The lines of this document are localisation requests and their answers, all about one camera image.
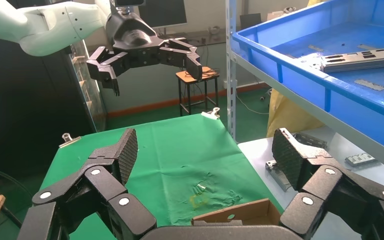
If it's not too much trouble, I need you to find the black cabinet with glass door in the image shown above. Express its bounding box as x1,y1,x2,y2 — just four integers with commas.
0,34,107,181

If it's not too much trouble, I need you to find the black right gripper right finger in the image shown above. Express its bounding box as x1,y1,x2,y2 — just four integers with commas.
271,127,384,240

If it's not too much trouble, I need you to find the small toothed metal shield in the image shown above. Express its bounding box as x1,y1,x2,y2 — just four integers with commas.
344,152,377,167

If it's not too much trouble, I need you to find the black computer monitor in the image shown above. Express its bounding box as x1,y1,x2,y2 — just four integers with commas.
138,0,188,29

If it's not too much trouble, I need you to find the blue plastic tray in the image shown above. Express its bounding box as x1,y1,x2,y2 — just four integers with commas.
231,0,384,157

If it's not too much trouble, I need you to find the grey metal shelf rack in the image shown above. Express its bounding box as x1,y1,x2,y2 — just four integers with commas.
225,0,384,176

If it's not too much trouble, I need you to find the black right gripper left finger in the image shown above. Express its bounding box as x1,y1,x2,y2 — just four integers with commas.
16,128,157,240

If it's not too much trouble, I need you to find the green table cloth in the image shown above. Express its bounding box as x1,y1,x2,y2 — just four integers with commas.
0,113,284,240

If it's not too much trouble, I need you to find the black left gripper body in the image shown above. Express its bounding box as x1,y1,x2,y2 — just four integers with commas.
105,12,167,69

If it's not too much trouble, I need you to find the square grey metal bracket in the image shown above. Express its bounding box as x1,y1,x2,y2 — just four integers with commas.
265,159,292,192

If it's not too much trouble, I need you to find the flat grey sheet metal bracket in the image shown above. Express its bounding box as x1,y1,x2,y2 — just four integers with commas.
292,132,328,149

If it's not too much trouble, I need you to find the dark background desk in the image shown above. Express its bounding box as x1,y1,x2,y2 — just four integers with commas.
158,28,228,47

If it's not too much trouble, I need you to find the brown cardboard box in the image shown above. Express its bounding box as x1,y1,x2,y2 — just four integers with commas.
191,198,282,227

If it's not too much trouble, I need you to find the black stool with wooden top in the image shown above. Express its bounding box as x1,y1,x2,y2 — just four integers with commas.
175,66,220,117

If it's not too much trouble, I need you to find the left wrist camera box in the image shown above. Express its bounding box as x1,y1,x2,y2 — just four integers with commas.
114,0,146,8

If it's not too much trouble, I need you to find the silver binder clip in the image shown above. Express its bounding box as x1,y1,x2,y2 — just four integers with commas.
201,107,221,121
58,133,82,149

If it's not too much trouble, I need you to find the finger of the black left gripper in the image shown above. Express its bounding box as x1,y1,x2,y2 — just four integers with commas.
160,38,203,82
85,46,130,97

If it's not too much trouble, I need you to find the yellow woven sack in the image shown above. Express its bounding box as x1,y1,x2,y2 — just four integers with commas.
266,0,327,138

